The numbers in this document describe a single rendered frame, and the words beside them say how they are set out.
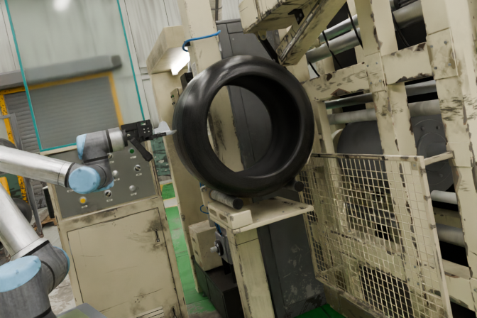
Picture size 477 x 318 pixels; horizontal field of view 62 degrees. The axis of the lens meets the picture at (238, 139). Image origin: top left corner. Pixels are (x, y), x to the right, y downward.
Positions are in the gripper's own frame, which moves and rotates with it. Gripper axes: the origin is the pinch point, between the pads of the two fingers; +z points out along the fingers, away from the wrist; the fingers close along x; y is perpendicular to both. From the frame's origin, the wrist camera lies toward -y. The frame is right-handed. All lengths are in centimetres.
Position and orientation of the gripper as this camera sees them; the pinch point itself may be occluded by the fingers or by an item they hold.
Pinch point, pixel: (173, 133)
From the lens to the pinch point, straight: 163.0
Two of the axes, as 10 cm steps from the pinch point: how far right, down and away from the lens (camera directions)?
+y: -2.1, -9.8, -0.5
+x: -3.3, 0.2, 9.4
